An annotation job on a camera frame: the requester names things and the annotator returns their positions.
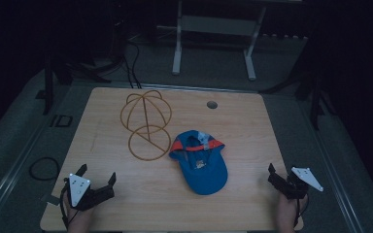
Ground black cable loop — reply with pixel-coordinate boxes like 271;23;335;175
28;156;61;182

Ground grey tape piece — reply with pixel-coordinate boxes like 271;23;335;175
40;192;61;207

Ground person's right hand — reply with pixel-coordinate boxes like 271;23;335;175
276;191;308;233

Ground black floor cables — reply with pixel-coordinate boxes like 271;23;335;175
121;40;143;89

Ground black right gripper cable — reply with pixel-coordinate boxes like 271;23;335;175
292;193;310;228

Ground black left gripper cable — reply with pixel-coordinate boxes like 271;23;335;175
59;177;79;229

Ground gold wire hat stand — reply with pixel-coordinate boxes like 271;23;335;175
119;89;173;162

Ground black metal stand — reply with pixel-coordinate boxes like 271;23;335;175
34;52;113;117
257;62;338;131

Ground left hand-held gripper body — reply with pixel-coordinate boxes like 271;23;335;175
68;173;117;212

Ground blue cap with orange trim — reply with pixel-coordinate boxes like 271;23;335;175
168;129;229;196

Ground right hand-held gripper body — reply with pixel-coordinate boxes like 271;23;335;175
267;166;324;200

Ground white metal desk frame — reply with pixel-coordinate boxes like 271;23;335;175
156;0;305;82

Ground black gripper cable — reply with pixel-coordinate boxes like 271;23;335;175
292;193;310;228
59;177;79;229

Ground person's left hand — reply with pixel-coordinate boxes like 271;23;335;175
63;193;95;233

